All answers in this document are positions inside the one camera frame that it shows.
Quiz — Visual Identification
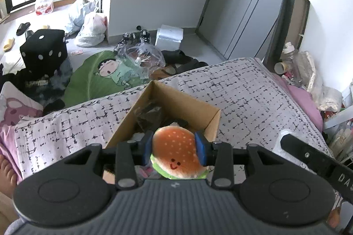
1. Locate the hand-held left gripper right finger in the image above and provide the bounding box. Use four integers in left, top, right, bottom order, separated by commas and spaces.
195, 132, 297, 191

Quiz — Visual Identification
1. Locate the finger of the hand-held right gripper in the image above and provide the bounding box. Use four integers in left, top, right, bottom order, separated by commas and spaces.
281, 134, 335, 177

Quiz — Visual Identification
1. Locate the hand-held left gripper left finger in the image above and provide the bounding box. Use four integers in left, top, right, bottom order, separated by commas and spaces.
55, 131, 154, 191

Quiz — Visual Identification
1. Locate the burger plush toy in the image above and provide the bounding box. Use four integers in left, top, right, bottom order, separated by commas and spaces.
150, 126, 208, 180

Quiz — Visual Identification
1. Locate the dark cloth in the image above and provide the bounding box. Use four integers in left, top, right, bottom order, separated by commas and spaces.
134, 104, 166, 132

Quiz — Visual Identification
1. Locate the brown cardboard box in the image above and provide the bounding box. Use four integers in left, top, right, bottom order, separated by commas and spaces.
102, 80, 221, 186

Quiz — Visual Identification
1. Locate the white shelf unit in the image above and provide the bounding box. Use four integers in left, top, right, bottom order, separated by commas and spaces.
323, 81, 353, 169

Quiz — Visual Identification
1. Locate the crumpled white plastic bag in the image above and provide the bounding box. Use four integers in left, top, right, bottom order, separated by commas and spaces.
313, 83, 344, 113

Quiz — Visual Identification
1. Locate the white black patterned bedspread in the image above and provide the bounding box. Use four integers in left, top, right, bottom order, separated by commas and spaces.
14, 57, 335, 186

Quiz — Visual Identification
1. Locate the clear bag with wicker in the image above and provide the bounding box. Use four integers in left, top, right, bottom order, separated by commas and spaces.
292, 51, 317, 88

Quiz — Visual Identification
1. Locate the green leaf cartoon mat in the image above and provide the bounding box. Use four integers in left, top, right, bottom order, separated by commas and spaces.
64, 50, 151, 107

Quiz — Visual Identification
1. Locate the paper cup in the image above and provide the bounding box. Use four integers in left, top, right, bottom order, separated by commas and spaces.
274, 61, 290, 74

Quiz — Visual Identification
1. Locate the black clothing on floor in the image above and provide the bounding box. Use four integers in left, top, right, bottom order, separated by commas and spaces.
161, 49, 208, 74

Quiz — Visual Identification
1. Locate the clear plastic bag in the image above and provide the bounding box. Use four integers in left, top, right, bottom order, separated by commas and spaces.
116, 42, 166, 81

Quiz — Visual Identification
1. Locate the clear bottle white cap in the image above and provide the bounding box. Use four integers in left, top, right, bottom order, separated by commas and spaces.
281, 42, 300, 70

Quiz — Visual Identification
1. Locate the black tripod gear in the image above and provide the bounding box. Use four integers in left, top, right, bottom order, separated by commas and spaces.
114, 26, 151, 51

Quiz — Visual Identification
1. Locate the white foam box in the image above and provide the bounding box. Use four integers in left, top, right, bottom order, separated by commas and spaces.
155, 25, 184, 52

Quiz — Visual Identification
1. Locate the dark tie-dye clothes pile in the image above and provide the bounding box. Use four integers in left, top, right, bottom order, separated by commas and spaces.
0, 60, 73, 114

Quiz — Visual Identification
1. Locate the white plastic bag red print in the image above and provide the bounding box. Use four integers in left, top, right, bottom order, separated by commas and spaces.
74, 12, 108, 47

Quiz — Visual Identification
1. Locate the leaning cardboard sheet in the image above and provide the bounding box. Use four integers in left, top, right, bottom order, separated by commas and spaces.
278, 0, 311, 73

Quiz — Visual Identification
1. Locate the pink cartoon pillow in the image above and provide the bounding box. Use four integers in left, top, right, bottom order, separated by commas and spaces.
0, 82, 44, 129

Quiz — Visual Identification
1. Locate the black dice plush stool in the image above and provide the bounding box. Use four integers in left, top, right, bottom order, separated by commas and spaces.
20, 29, 68, 78

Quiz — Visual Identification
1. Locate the person's bare foot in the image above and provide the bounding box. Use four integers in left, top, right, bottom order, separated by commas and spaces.
0, 155, 19, 197

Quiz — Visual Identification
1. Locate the grey door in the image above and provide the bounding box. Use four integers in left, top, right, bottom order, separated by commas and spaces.
196, 0, 322, 60

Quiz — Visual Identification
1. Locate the black slipper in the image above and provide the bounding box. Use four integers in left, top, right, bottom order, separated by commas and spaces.
16, 22, 31, 36

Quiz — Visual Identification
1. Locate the yellow slipper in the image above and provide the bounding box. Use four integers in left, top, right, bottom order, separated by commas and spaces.
3, 38, 15, 52

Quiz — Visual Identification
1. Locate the red white snack bag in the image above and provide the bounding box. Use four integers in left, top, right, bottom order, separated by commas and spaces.
34, 0, 54, 16

